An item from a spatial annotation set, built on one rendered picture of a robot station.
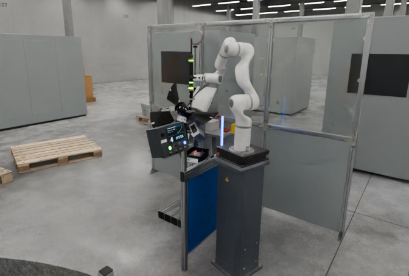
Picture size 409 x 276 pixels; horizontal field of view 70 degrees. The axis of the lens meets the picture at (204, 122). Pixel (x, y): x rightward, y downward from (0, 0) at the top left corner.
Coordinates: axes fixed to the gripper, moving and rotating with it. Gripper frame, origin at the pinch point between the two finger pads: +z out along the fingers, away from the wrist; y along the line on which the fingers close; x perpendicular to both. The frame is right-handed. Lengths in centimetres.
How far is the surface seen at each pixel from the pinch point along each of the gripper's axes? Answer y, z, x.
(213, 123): 54, 11, -56
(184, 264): -55, -38, -143
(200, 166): -35, -38, -65
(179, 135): -65, -42, -33
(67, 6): 427, 944, 176
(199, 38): 58, 36, 36
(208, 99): 33.6, 4.5, -25.6
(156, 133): -83, -39, -28
